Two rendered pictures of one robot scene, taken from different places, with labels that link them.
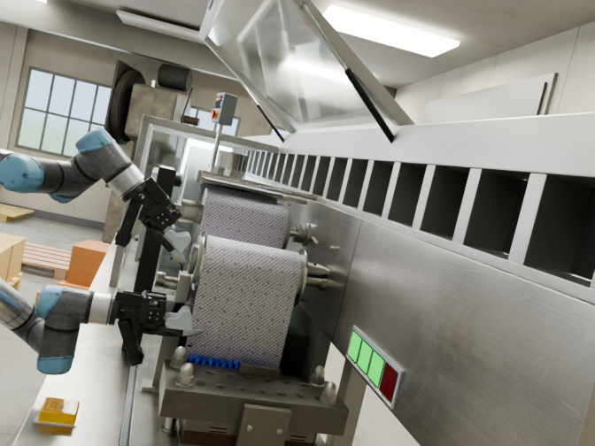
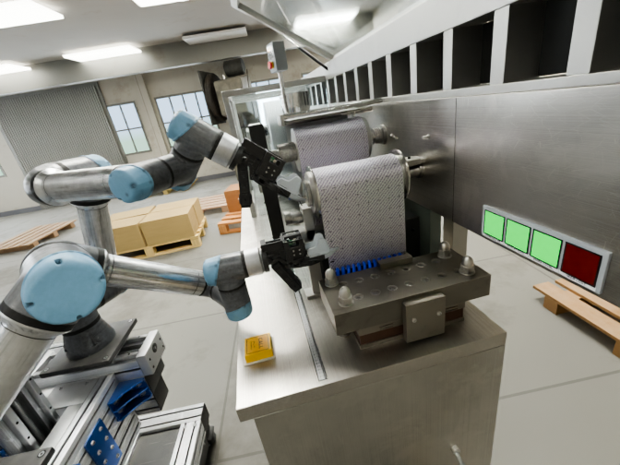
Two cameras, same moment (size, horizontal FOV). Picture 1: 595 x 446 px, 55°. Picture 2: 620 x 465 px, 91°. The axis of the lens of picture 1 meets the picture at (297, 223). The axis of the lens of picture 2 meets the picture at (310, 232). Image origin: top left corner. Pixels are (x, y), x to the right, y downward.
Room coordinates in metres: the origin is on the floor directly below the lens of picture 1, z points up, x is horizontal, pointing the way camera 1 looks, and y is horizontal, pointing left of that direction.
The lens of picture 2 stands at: (0.54, 0.14, 1.48)
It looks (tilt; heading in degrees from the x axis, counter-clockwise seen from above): 23 degrees down; 7
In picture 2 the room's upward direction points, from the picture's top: 10 degrees counter-clockwise
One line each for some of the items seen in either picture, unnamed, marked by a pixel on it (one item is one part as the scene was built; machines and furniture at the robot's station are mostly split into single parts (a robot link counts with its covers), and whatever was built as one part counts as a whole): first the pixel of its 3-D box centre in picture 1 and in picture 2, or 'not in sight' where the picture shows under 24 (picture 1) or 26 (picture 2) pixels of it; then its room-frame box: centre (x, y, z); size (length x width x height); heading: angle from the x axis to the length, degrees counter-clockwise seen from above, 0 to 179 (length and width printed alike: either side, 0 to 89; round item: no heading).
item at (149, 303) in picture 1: (139, 311); (283, 252); (1.27, 0.31, 1.12); 0.12 x 0.08 x 0.09; 105
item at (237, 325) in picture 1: (239, 328); (365, 234); (1.33, 0.08, 1.12); 0.23 x 0.01 x 0.18; 105
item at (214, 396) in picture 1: (251, 396); (399, 287); (1.22, 0.01, 1.00); 0.40 x 0.16 x 0.06; 105
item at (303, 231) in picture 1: (296, 233); (374, 136); (1.67, 0.00, 1.33); 0.07 x 0.07 x 0.07; 15
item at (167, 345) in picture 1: (165, 330); (306, 253); (1.38, 0.26, 1.05); 0.06 x 0.05 x 0.31; 105
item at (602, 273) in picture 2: (371, 363); (531, 241); (1.06, -0.20, 1.18); 0.25 x 0.01 x 0.07; 15
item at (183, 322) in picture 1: (185, 322); (323, 247); (1.28, 0.20, 1.11); 0.09 x 0.03 x 0.06; 104
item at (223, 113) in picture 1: (221, 109); (275, 57); (1.89, 0.33, 1.66); 0.07 x 0.07 x 0.10; 31
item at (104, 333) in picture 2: not in sight; (86, 332); (1.32, 1.08, 0.87); 0.15 x 0.15 x 0.10
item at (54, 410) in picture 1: (59, 411); (258, 347); (1.14, 0.40, 0.91); 0.07 x 0.07 x 0.02; 15
